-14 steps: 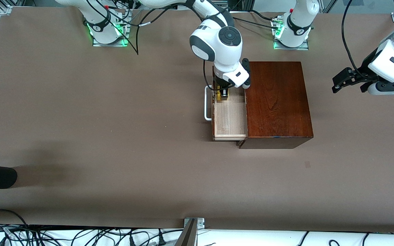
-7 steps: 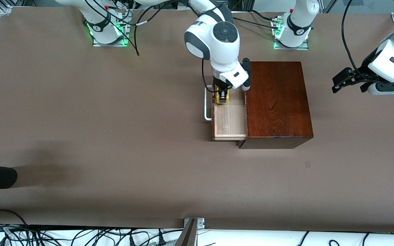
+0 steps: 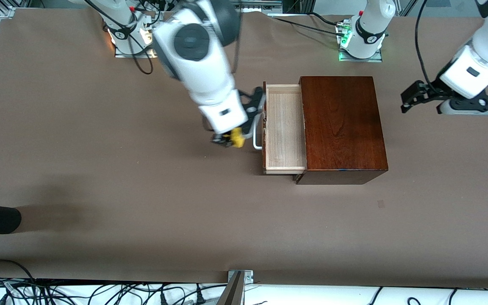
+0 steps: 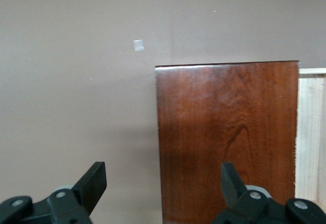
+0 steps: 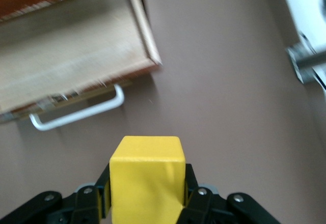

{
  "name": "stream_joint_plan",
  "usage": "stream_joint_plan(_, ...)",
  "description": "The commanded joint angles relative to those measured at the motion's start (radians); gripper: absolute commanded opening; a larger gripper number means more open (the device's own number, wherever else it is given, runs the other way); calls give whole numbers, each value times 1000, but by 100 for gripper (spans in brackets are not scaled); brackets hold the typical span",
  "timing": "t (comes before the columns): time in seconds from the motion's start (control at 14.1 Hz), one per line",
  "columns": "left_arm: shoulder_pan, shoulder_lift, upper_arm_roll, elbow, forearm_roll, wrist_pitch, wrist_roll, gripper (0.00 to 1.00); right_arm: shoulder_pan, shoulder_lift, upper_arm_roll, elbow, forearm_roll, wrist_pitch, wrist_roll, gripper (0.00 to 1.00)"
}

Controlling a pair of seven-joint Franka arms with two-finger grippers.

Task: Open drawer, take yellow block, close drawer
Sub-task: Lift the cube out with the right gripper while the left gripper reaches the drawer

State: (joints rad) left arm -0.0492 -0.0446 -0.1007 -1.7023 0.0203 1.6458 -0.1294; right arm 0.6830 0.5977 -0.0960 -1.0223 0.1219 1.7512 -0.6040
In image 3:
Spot yellow block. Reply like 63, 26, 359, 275
230, 128, 245, 148

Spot white metal drawer handle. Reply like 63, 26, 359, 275
252, 111, 266, 150

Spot wooden drawer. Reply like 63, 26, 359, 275
262, 84, 308, 175

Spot dark brown wooden cabinet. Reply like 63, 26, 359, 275
294, 76, 389, 185

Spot white table edge board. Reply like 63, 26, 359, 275
0, 277, 488, 305

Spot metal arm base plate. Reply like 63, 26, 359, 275
114, 46, 160, 59
338, 49, 383, 63

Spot silver metal bracket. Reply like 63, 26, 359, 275
227, 269, 254, 284

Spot grey metal post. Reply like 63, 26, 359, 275
215, 271, 245, 305

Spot tangled black cables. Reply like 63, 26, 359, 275
0, 277, 227, 305

